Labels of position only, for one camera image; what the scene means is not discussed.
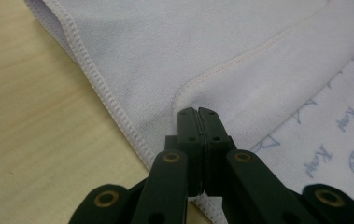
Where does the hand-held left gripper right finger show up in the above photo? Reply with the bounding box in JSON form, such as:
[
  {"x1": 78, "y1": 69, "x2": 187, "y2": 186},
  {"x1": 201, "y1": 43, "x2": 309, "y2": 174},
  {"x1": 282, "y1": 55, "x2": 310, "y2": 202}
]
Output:
[{"x1": 198, "y1": 106, "x2": 238, "y2": 198}]

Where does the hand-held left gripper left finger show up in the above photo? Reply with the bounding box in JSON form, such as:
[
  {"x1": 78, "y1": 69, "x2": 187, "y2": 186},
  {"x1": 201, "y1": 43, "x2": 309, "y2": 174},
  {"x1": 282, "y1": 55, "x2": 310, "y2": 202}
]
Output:
[{"x1": 164, "y1": 106, "x2": 205, "y2": 198}]

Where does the white towel with blue print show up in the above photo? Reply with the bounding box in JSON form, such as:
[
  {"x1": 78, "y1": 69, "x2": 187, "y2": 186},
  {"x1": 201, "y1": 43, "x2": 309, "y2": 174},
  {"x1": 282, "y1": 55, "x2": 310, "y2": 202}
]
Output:
[{"x1": 24, "y1": 0, "x2": 354, "y2": 224}]

